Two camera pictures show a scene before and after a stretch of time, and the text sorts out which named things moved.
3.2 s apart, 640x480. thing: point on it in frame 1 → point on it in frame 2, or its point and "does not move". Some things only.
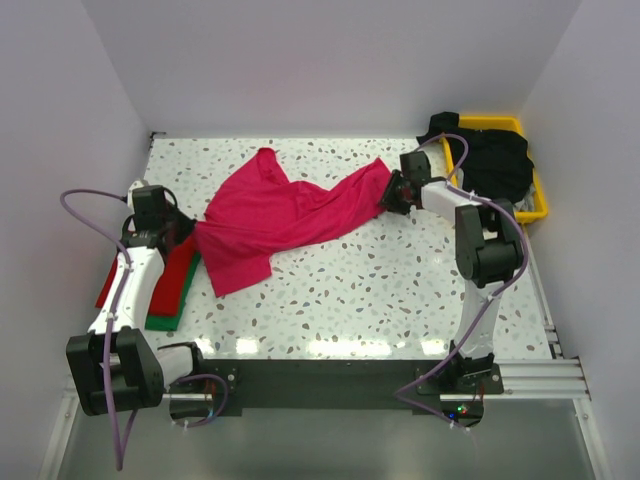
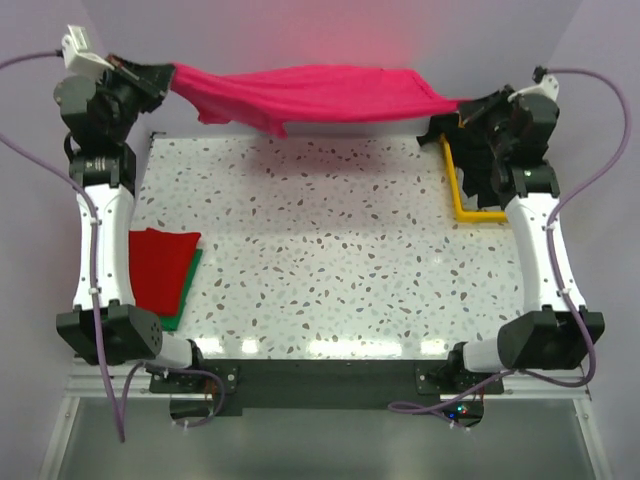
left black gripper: (187, 224) → (150, 81)
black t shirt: (499, 163) does not move
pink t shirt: (257, 207) → (276, 99)
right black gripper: (388, 198) → (472, 112)
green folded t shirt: (170, 323) does not move
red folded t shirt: (169, 288) does not move
